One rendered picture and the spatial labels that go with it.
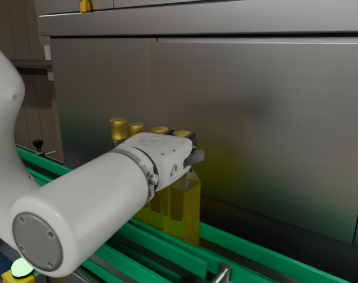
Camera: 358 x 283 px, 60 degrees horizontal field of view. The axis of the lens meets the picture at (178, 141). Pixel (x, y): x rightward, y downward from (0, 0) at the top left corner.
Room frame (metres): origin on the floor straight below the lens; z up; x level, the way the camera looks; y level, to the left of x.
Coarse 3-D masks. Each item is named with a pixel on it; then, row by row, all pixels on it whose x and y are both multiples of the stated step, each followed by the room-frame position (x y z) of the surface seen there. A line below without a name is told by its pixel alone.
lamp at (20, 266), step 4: (16, 260) 0.58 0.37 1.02; (20, 260) 0.58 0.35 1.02; (24, 260) 0.58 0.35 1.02; (12, 264) 0.57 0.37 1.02; (16, 264) 0.57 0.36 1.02; (20, 264) 0.56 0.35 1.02; (24, 264) 0.57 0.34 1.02; (28, 264) 0.57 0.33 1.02; (12, 268) 0.56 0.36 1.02; (16, 268) 0.56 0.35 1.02; (20, 268) 0.56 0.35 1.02; (24, 268) 0.56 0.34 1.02; (28, 268) 0.56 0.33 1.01; (32, 268) 0.57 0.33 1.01; (12, 272) 0.56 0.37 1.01; (16, 272) 0.55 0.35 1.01; (20, 272) 0.55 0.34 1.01; (24, 272) 0.56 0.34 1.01; (28, 272) 0.56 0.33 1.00; (32, 272) 0.57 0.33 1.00; (16, 276) 0.55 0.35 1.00; (20, 276) 0.55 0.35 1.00; (24, 276) 0.56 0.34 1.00; (28, 276) 0.56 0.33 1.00
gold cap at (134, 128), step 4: (128, 124) 0.61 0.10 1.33; (132, 124) 0.61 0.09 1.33; (136, 124) 0.61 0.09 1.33; (140, 124) 0.61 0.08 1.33; (128, 128) 0.60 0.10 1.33; (132, 128) 0.59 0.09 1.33; (136, 128) 0.59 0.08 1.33; (140, 128) 0.60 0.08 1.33; (128, 132) 0.60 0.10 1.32; (132, 132) 0.59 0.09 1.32; (136, 132) 0.59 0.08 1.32; (140, 132) 0.60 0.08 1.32; (144, 132) 0.61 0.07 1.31; (128, 136) 0.60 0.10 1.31
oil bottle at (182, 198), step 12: (180, 180) 0.51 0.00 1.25; (192, 180) 0.52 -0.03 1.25; (168, 192) 0.52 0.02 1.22; (180, 192) 0.50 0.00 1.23; (192, 192) 0.52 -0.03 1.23; (168, 204) 0.52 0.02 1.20; (180, 204) 0.50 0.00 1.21; (192, 204) 0.52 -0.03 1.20; (168, 216) 0.52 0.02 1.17; (180, 216) 0.50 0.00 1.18; (192, 216) 0.52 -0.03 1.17; (168, 228) 0.52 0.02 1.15; (180, 228) 0.50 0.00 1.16; (192, 228) 0.52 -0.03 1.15; (192, 240) 0.52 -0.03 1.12
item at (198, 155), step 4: (192, 152) 0.46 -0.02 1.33; (196, 152) 0.45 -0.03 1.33; (200, 152) 0.45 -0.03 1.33; (204, 152) 0.45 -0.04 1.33; (188, 156) 0.44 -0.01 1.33; (192, 156) 0.44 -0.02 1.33; (196, 156) 0.44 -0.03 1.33; (200, 156) 0.44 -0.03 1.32; (204, 156) 0.45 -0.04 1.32; (184, 160) 0.43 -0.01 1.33; (188, 160) 0.43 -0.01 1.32; (192, 160) 0.44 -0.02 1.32; (196, 160) 0.44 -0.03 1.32; (200, 160) 0.44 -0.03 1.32; (204, 160) 0.45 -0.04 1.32; (184, 164) 0.43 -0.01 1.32; (188, 164) 0.43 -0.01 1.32
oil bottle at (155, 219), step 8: (160, 192) 0.54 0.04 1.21; (152, 200) 0.55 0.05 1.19; (160, 200) 0.54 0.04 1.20; (144, 208) 0.57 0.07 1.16; (152, 208) 0.55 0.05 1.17; (160, 208) 0.54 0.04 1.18; (144, 216) 0.57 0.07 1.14; (152, 216) 0.55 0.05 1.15; (160, 216) 0.54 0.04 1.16; (152, 224) 0.55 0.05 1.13; (160, 224) 0.54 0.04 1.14
